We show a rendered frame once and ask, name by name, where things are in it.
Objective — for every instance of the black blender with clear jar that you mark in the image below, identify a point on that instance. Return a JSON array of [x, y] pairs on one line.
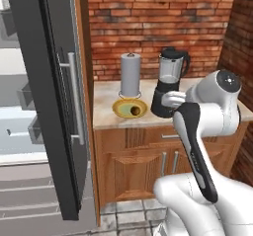
[[169, 72]]

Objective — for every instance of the wooden drawer front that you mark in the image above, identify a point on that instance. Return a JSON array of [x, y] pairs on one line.
[[169, 132]]

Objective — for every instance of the brown round fruit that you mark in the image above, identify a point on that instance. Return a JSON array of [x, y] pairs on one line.
[[135, 110]]

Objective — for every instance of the dark grey fridge door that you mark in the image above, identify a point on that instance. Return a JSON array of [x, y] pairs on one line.
[[36, 82]]

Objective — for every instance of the yellow plate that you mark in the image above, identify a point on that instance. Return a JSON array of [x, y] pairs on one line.
[[123, 108]]

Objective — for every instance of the grey fridge door bin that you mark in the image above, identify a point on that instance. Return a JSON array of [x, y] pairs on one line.
[[35, 130], [25, 96]]

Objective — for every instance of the wooden cupboard door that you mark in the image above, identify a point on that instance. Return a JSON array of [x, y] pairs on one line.
[[131, 174], [184, 161]]

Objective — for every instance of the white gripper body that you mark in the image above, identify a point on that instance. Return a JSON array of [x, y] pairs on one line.
[[172, 99]]

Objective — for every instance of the grey paper towel roll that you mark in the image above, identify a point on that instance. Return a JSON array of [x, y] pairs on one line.
[[130, 75]]

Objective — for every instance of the wooden panel with grille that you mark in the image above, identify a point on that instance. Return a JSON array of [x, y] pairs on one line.
[[131, 137]]

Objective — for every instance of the white open fridge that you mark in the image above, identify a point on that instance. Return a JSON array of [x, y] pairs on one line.
[[13, 65]]

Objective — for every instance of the wooden cabinet side panel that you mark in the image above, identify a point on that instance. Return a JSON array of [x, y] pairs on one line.
[[86, 82]]

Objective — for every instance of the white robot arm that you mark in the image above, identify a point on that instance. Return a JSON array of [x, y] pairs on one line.
[[227, 115]]

